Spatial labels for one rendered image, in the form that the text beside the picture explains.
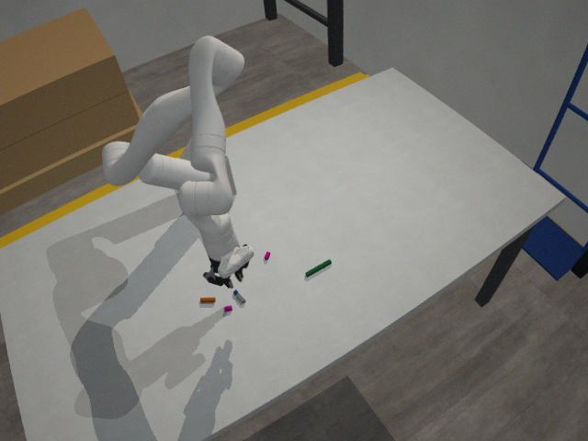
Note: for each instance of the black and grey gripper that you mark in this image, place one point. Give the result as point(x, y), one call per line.
point(211, 278)

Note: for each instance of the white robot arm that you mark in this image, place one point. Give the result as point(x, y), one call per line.
point(213, 66)

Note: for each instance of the green rod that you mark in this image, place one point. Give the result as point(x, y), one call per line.
point(319, 267)

